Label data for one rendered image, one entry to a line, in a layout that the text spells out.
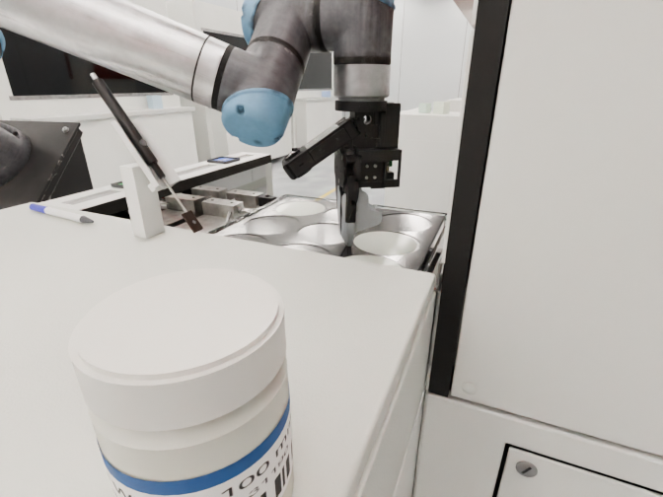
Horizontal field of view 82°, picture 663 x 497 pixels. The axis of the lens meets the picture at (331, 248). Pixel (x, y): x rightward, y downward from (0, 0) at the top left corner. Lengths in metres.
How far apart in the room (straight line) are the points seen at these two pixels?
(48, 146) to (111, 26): 0.56
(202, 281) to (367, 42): 0.41
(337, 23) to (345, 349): 0.39
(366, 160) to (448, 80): 8.02
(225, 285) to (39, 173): 0.86
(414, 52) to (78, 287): 8.45
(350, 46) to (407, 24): 8.25
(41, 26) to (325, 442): 0.48
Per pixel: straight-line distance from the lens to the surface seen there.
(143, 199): 0.49
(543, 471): 0.52
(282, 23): 0.54
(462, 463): 0.53
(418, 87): 8.64
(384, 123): 0.55
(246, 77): 0.48
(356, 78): 0.52
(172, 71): 0.49
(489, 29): 0.35
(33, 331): 0.37
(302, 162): 0.54
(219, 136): 5.25
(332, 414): 0.23
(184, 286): 0.16
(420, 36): 8.69
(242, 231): 0.68
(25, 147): 1.05
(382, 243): 0.62
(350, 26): 0.53
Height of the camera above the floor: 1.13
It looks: 23 degrees down
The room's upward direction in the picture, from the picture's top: straight up
